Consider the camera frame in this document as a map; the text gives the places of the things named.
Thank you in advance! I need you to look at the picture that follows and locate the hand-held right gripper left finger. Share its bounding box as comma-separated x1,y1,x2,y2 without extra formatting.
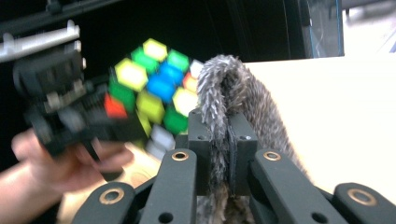
187,107,215,197

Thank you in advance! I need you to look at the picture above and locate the black metal rail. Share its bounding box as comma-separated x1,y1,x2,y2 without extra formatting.
0,0,125,36

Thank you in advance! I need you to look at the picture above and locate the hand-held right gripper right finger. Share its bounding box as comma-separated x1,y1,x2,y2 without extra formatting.
229,111,260,197

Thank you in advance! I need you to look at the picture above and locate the grey fluffy cloth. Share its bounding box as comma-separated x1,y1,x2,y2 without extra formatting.
195,54,311,224

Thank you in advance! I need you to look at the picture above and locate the black glass-fronted cabinet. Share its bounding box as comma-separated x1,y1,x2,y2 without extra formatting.
297,0,346,60

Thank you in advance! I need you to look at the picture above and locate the multicoloured puzzle cube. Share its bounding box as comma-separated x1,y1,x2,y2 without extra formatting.
104,37,205,161

